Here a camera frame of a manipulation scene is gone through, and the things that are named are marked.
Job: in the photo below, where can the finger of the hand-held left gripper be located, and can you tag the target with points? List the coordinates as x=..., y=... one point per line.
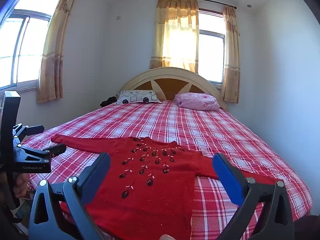
x=56, y=150
x=30, y=131

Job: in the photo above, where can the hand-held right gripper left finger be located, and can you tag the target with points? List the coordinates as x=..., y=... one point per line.
x=97, y=177

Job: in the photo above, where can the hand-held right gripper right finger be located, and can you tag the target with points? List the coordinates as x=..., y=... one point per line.
x=227, y=177

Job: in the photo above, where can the red beaded sweater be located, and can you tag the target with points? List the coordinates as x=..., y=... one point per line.
x=150, y=205

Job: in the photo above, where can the person's left hand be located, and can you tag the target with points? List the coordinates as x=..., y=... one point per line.
x=22, y=186

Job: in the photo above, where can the person's right hand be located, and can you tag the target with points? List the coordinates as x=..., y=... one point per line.
x=167, y=237

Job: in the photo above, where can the bed with red plaid sheet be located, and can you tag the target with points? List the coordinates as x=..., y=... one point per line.
x=200, y=125

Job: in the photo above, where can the dark cloth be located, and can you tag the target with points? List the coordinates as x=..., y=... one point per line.
x=107, y=102

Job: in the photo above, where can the beige floral curtain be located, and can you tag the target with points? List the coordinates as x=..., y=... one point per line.
x=55, y=55
x=175, y=30
x=231, y=55

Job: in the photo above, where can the pink pillow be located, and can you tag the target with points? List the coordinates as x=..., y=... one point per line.
x=197, y=101

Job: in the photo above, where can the large sliding window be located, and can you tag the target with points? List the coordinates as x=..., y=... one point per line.
x=27, y=42

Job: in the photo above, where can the white patterned pillow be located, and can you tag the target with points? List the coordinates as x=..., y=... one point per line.
x=137, y=97

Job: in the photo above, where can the cream wooden headboard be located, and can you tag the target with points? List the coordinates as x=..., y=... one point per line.
x=172, y=73

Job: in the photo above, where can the small bedroom window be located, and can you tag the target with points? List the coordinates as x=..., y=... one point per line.
x=211, y=55

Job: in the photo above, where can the black curtain rod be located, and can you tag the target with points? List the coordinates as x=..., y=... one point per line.
x=212, y=1

